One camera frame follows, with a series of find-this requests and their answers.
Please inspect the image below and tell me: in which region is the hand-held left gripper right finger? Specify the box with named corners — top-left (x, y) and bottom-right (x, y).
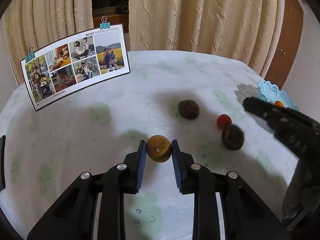
top-left (171, 139), bottom-right (293, 240)

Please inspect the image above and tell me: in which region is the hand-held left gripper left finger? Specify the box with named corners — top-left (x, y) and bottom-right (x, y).
top-left (26, 140), bottom-right (148, 240)

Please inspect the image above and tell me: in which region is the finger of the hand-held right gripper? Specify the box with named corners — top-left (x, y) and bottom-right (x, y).
top-left (243, 96), bottom-right (320, 157)

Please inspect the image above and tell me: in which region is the small yellow-brown fruit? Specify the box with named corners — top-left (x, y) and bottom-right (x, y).
top-left (146, 135), bottom-right (173, 163)

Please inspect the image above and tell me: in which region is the light blue lace basket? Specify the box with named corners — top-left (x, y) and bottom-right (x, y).
top-left (257, 79), bottom-right (300, 112)

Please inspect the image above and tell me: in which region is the white printed tablecloth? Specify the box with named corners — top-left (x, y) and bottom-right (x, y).
top-left (0, 50), bottom-right (320, 240)

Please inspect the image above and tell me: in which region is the dark brown round fruit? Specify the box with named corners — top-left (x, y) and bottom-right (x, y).
top-left (221, 124), bottom-right (245, 150)
top-left (178, 99), bottom-right (200, 119)

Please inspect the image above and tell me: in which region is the red tomato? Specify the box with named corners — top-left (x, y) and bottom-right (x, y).
top-left (216, 114), bottom-right (232, 130)

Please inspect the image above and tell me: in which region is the brown wooden cabinet door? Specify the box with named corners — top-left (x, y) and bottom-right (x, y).
top-left (264, 0), bottom-right (304, 90)

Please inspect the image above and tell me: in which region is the photo collage card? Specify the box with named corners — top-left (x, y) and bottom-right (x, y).
top-left (20, 24), bottom-right (131, 111)

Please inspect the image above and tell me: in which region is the black flat object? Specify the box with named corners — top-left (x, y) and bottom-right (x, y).
top-left (0, 135), bottom-right (6, 192)

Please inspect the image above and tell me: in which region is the beige embossed curtain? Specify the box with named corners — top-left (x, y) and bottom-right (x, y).
top-left (2, 0), bottom-right (94, 85)
top-left (128, 0), bottom-right (285, 74)

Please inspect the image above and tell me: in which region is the teal binder clip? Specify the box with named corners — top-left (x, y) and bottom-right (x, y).
top-left (24, 46), bottom-right (35, 63)
top-left (99, 16), bottom-right (111, 30)

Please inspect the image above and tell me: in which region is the wooden window sill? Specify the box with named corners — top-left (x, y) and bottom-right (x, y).
top-left (92, 11), bottom-right (130, 34)

